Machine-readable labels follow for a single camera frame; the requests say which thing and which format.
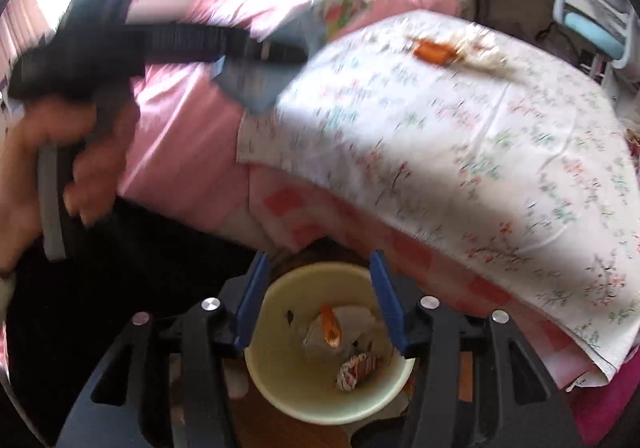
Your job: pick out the white floral bed sheet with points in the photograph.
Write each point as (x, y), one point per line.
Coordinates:
(525, 179)

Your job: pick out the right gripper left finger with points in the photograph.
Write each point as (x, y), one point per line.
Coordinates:
(126, 401)

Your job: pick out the large crumpled white tissue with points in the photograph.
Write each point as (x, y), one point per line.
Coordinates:
(481, 53)

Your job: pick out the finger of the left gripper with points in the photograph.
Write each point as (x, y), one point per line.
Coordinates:
(183, 43)

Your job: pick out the cream plastic trash bin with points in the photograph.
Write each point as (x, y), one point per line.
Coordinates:
(320, 351)

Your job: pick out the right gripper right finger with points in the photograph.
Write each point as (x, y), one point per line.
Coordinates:
(480, 383)

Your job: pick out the grey and blue desk chair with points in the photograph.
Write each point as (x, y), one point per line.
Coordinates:
(611, 26)

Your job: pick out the blue green milk carton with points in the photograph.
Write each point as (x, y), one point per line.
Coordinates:
(257, 84)

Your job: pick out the person's left hand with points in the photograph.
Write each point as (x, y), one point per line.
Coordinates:
(96, 171)

